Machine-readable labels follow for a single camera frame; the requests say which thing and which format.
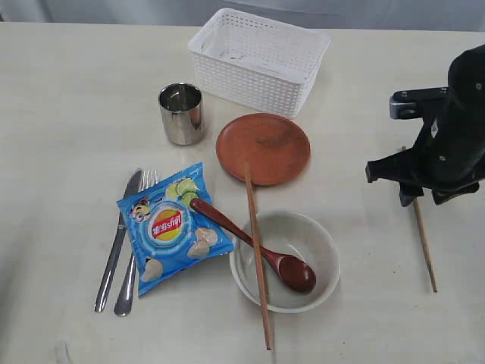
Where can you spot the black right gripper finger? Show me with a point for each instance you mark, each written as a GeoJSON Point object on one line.
{"type": "Point", "coordinates": [408, 194]}
{"type": "Point", "coordinates": [441, 197]}

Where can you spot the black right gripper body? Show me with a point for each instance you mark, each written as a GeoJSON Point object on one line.
{"type": "Point", "coordinates": [447, 155]}

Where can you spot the brown wooden chopstick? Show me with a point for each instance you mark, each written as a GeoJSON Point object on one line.
{"type": "Point", "coordinates": [425, 244]}
{"type": "Point", "coordinates": [269, 342]}

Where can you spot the round brown wooden plate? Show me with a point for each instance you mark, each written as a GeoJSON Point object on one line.
{"type": "Point", "coordinates": [276, 148]}

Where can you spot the brown wooden spoon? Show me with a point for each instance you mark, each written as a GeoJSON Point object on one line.
{"type": "Point", "coordinates": [292, 271]}

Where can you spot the white perforated plastic basket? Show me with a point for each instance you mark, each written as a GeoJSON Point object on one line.
{"type": "Point", "coordinates": [257, 62]}

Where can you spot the stainless steel cup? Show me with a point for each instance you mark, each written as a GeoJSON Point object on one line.
{"type": "Point", "coordinates": [181, 113]}

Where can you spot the blue chips snack bag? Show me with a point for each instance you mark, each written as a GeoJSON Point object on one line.
{"type": "Point", "coordinates": [167, 235]}

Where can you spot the stainless steel table knife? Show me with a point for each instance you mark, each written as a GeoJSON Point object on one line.
{"type": "Point", "coordinates": [133, 186]}

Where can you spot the stainless steel fork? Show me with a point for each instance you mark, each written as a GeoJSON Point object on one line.
{"type": "Point", "coordinates": [124, 302]}

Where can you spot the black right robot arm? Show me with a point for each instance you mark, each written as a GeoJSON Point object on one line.
{"type": "Point", "coordinates": [466, 79]}

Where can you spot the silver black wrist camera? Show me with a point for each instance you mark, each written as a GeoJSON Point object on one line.
{"type": "Point", "coordinates": [417, 103]}

